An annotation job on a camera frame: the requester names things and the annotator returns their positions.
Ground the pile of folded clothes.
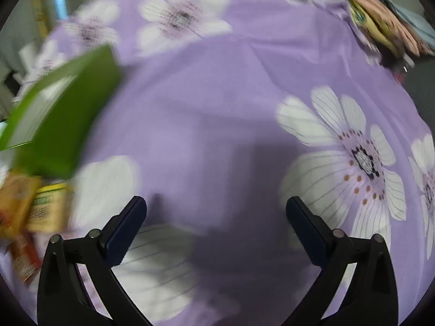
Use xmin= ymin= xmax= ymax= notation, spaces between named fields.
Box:
xmin=314 ymin=0 xmax=435 ymax=58

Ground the purple floral cloth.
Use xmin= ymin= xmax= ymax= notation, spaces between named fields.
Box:
xmin=0 ymin=0 xmax=435 ymax=326

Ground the yellow cracker packet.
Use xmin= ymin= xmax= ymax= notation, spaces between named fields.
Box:
xmin=27 ymin=183 xmax=73 ymax=233

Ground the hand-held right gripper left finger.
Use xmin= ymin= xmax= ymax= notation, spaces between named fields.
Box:
xmin=37 ymin=196 xmax=150 ymax=326

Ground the red snack packet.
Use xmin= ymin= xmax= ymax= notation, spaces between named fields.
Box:
xmin=8 ymin=233 xmax=43 ymax=284

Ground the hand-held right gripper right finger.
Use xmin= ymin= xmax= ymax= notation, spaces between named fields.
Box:
xmin=285 ymin=196 xmax=399 ymax=326

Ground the green cardboard box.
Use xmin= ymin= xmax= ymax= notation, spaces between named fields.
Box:
xmin=0 ymin=44 xmax=123 ymax=179

